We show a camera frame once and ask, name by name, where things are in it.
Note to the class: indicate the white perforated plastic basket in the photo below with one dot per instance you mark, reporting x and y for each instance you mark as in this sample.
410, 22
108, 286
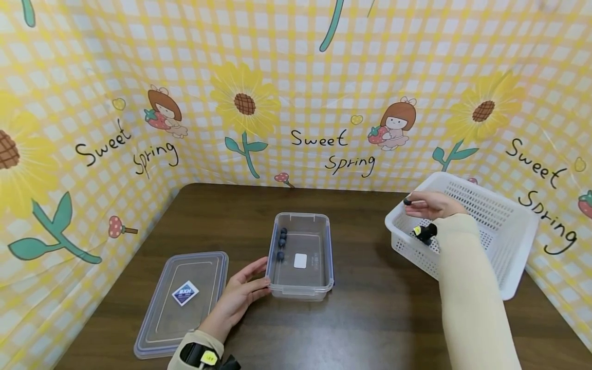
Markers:
504, 231

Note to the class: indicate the person's left hand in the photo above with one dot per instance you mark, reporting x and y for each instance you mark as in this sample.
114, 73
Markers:
236, 303

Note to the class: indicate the person's left index finger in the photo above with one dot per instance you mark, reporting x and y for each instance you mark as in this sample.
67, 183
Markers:
259, 282

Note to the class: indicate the person's right index finger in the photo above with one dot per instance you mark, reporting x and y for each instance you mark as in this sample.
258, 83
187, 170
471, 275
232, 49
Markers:
423, 195

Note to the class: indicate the black wrist band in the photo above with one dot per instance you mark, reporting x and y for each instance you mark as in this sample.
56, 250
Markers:
428, 234
196, 355

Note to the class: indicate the person's right hand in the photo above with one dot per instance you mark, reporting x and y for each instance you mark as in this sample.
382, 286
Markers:
441, 206

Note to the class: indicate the clear plastic storage container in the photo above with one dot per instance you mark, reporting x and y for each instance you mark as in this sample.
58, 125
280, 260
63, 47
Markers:
314, 277

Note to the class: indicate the person's left fingers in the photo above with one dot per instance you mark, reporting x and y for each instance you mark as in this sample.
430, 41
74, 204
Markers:
252, 267

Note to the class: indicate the clear plastic container lid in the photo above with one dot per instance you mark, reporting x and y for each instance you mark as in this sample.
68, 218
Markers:
194, 318

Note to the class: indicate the person's left thumb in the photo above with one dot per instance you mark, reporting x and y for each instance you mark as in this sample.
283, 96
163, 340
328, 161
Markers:
259, 294

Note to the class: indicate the person's right thumb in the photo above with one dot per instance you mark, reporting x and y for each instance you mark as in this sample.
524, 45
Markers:
418, 204

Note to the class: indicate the person's right forearm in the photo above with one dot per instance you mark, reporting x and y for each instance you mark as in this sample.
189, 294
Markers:
471, 298

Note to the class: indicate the person's right fingers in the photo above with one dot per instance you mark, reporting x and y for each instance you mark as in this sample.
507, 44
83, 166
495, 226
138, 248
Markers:
425, 214

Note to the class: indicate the person's left forearm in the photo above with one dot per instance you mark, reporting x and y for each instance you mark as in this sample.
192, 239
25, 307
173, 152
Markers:
194, 339

